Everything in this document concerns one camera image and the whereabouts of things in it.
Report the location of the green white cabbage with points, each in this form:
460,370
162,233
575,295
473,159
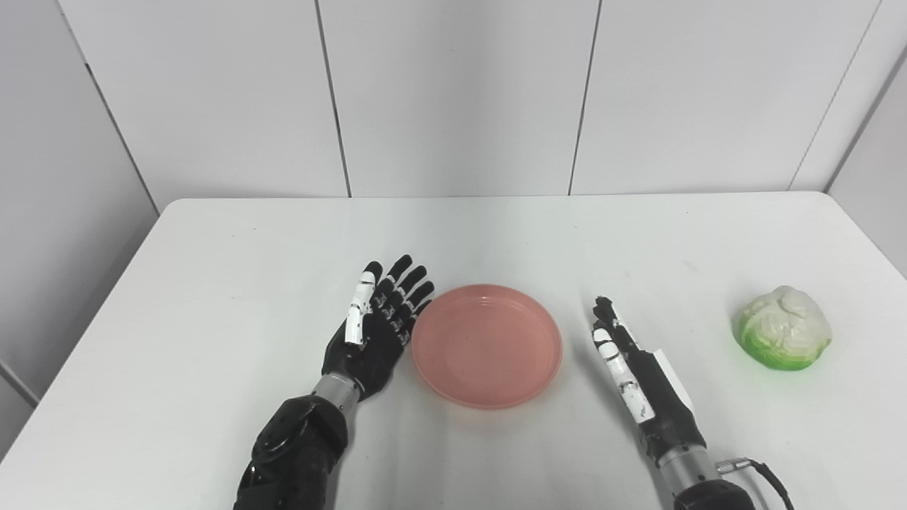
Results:
783,329

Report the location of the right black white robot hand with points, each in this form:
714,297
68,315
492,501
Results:
641,379

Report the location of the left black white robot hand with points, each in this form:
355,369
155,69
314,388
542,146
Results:
379,333

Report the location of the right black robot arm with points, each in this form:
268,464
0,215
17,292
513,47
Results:
701,482

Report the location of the pink round plate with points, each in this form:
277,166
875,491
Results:
487,346

